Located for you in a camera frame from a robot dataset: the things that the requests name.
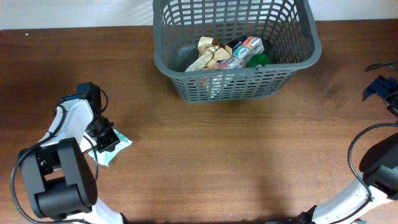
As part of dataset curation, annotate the mint green packet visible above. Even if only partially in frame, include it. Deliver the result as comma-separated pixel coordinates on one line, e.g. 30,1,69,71
97,129,133,167

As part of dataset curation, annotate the grey plastic shopping basket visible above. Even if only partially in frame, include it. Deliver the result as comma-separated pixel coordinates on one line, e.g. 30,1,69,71
152,0,322,103

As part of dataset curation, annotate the green lid glass jar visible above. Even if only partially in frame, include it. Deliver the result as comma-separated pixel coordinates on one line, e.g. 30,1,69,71
248,54,271,68

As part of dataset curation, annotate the beige brown snack bag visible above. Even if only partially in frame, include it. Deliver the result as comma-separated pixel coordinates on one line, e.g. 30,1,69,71
185,37,233,72

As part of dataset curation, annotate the tissue pack multipack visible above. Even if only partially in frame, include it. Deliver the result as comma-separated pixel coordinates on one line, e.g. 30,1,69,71
212,36,264,70

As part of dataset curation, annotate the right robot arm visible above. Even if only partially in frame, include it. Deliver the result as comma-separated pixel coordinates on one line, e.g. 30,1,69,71
292,122,397,224

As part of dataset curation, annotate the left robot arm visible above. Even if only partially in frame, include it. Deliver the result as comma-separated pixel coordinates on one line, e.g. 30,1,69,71
10,82,128,223

